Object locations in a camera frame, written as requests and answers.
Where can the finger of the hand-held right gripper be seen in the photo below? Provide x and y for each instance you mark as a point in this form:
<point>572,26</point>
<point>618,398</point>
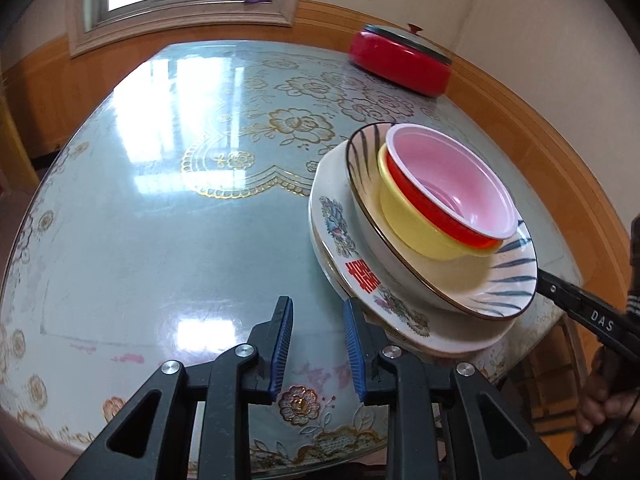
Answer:
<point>590,312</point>

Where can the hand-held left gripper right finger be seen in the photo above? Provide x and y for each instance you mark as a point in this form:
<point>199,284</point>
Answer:
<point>355,355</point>

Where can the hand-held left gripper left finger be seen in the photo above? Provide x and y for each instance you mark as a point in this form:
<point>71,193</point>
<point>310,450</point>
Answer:
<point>280,355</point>

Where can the blue striped ceramic bowl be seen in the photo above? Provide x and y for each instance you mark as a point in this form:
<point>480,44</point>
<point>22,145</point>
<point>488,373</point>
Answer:
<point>450,290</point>

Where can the white deep plate red mark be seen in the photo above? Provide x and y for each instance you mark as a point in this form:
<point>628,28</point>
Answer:
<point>314,230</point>
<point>340,210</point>

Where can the yellow plastic bowl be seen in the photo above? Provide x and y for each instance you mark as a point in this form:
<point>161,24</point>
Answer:
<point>410,225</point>

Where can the red plastic bowl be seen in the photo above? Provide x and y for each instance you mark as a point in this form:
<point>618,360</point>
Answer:
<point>450,180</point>

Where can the person's right hand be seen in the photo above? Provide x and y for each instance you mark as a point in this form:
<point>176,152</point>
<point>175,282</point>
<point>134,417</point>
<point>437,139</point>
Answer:
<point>597,405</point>

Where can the wooden stool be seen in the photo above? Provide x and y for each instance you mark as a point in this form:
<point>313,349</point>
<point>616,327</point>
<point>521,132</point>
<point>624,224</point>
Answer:
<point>560,360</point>

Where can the red electric cooker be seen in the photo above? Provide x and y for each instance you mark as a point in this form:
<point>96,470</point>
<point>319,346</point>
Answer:
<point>400,69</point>

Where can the grey cooker lid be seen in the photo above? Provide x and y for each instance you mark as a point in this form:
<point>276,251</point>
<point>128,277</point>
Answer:
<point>400,40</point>

